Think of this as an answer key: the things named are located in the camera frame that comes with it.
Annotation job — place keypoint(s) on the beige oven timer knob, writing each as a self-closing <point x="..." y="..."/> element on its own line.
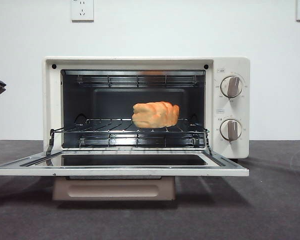
<point x="231" y="129"/>

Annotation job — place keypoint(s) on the cream Toshiba toaster oven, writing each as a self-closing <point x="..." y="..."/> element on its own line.
<point x="241" y="67"/>

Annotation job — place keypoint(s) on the beige oven temperature knob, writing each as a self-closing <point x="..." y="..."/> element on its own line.
<point x="231" y="86"/>

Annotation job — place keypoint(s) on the golden brown bread loaf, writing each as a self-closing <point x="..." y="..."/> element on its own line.
<point x="155" y="115"/>

